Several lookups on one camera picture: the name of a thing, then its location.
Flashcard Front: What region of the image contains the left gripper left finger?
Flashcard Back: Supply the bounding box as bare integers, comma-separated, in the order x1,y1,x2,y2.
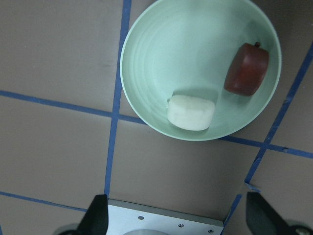
76,194,109,235

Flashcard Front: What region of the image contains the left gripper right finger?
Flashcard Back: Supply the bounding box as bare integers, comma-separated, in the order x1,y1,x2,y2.
246,192,296,235

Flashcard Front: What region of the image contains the white bun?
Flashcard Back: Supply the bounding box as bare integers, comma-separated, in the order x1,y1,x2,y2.
167,95,215,131

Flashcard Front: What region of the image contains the brown bun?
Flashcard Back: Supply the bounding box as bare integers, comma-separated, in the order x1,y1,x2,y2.
224,42,269,96

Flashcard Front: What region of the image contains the light green plate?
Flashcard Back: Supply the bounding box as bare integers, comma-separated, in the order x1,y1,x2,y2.
120,0,282,141

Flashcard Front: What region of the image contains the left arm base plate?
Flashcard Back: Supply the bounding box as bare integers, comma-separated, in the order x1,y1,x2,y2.
107,199,224,235

